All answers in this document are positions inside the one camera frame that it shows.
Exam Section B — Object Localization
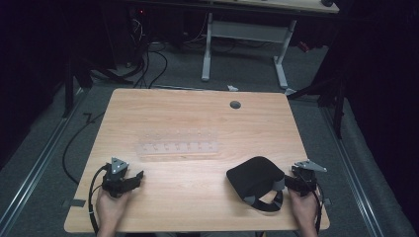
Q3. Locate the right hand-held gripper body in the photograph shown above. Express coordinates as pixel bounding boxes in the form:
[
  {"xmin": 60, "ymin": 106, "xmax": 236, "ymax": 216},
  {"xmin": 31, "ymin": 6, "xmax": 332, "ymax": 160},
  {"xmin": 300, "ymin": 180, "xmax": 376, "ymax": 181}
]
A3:
[{"xmin": 291, "ymin": 159, "xmax": 328, "ymax": 198}]

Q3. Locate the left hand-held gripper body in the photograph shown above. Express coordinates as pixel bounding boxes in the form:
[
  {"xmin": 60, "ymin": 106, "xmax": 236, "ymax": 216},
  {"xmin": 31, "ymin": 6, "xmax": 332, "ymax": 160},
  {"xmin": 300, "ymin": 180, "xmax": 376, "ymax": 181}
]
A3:
[{"xmin": 101, "ymin": 157, "xmax": 136, "ymax": 198}]

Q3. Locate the black pad with grey straps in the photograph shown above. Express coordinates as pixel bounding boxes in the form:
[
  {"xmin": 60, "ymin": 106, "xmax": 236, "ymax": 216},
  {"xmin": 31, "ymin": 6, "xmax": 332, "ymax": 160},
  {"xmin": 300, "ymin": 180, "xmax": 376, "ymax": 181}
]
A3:
[{"xmin": 225, "ymin": 155, "xmax": 287, "ymax": 212}]

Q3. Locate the grey tape strip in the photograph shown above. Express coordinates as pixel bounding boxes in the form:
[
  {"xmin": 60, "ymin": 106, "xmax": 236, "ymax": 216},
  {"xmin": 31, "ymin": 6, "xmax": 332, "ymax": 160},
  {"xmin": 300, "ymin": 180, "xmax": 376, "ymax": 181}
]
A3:
[{"xmin": 61, "ymin": 198, "xmax": 87, "ymax": 209}]

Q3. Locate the clear plastic rack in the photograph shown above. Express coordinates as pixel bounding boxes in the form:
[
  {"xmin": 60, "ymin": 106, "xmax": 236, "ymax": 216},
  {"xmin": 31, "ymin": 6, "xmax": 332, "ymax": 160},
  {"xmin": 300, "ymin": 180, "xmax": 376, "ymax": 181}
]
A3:
[{"xmin": 133, "ymin": 127, "xmax": 221, "ymax": 157}]

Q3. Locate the black metal stand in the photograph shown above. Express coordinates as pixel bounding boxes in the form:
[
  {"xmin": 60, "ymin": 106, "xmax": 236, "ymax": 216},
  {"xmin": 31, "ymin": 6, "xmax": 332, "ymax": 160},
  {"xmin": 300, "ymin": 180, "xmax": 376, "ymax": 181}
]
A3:
[
  {"xmin": 286, "ymin": 65, "xmax": 348, "ymax": 140},
  {"xmin": 60, "ymin": 48, "xmax": 132, "ymax": 119}
]

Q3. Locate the white-framed desk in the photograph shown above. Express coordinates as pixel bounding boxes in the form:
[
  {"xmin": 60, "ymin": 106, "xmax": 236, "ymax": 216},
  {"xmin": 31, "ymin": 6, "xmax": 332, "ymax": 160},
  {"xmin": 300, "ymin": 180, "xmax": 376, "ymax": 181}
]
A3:
[{"xmin": 200, "ymin": 0, "xmax": 341, "ymax": 91}]

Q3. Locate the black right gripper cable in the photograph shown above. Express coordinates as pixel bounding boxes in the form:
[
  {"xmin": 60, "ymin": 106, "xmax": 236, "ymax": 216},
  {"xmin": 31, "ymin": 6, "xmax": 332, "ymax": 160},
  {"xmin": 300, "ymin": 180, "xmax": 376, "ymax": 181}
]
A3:
[{"xmin": 307, "ymin": 183, "xmax": 326, "ymax": 235}]

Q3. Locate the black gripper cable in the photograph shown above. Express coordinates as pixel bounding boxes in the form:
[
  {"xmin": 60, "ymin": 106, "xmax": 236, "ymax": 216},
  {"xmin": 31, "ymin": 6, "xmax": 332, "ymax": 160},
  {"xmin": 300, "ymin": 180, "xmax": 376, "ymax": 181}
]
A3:
[
  {"xmin": 307, "ymin": 183, "xmax": 326, "ymax": 235},
  {"xmin": 87, "ymin": 163, "xmax": 111, "ymax": 237}
]

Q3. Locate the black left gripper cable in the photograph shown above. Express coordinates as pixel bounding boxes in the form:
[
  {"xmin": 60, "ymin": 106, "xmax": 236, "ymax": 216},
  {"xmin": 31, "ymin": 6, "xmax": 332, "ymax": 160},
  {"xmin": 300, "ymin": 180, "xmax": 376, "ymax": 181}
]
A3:
[{"xmin": 87, "ymin": 163, "xmax": 111, "ymax": 237}]

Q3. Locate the metal floor rail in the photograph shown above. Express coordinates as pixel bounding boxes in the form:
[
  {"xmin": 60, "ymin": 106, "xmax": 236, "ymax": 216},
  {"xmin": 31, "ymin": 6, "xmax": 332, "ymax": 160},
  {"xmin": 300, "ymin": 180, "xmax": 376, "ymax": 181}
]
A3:
[
  {"xmin": 320, "ymin": 106, "xmax": 386, "ymax": 237},
  {"xmin": 0, "ymin": 88, "xmax": 87, "ymax": 235}
]

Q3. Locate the black floor cable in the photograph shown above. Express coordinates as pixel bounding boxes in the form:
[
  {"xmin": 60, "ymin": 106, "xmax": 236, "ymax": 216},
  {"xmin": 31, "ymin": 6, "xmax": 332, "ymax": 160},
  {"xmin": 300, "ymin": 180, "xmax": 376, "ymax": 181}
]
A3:
[{"xmin": 61, "ymin": 111, "xmax": 107, "ymax": 186}]

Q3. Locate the bundle of black cables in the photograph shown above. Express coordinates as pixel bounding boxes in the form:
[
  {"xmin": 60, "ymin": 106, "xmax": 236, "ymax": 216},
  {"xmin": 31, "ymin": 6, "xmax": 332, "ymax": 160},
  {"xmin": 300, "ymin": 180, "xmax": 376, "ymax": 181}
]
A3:
[{"xmin": 125, "ymin": 9, "xmax": 170, "ymax": 90}]

